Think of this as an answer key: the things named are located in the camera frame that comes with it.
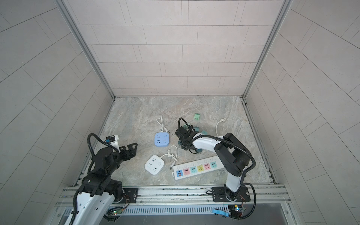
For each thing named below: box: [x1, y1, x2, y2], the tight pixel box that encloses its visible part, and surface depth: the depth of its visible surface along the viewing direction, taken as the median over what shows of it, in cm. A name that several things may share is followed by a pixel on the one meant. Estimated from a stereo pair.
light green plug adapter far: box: [194, 112, 201, 121], surface depth 104 cm
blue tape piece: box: [212, 208, 230, 218], surface depth 67 cm
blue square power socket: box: [154, 132, 170, 148], surface depth 91 cm
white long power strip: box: [172, 155, 225, 180], surface depth 80 cm
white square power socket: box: [144, 155, 165, 176], surface depth 80 cm
